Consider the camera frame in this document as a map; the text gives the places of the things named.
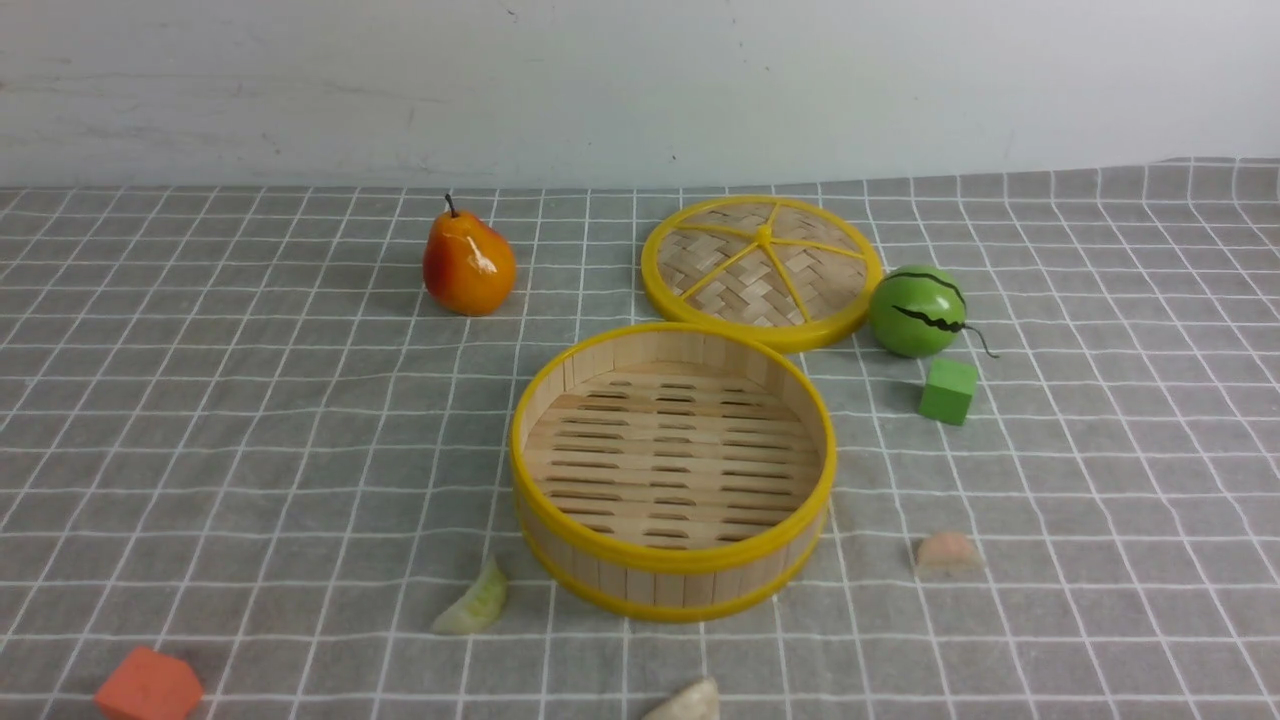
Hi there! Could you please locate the white toy dumpling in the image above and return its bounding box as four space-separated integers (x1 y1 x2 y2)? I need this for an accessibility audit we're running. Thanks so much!
643 676 721 720

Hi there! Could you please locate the yellow woven steamer lid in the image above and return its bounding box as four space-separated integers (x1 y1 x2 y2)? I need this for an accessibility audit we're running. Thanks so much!
639 195 884 354

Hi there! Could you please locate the orange wooden block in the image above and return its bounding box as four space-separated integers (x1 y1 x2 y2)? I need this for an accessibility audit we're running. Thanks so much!
93 646 205 719

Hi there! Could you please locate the pink toy dumpling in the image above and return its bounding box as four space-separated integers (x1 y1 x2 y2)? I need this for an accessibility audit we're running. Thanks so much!
914 530 986 579

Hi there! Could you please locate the green toy watermelon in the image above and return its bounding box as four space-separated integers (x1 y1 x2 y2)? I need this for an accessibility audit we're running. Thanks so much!
869 264 977 357

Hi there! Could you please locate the orange yellow toy pear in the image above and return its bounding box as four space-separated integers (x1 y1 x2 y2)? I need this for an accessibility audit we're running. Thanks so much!
422 193 517 316

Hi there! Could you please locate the green wooden cube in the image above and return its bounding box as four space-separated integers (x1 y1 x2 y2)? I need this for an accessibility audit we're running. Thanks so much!
918 357 979 427

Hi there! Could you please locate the bamboo steamer tray yellow rim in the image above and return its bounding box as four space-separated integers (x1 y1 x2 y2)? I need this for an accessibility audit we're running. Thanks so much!
509 322 838 623

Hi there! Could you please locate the grey checkered tablecloth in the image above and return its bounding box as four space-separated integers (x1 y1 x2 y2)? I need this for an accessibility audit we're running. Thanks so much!
1 158 1279 719

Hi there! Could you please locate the green toy dumpling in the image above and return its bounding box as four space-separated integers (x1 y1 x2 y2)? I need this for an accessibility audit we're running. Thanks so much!
431 556 509 635

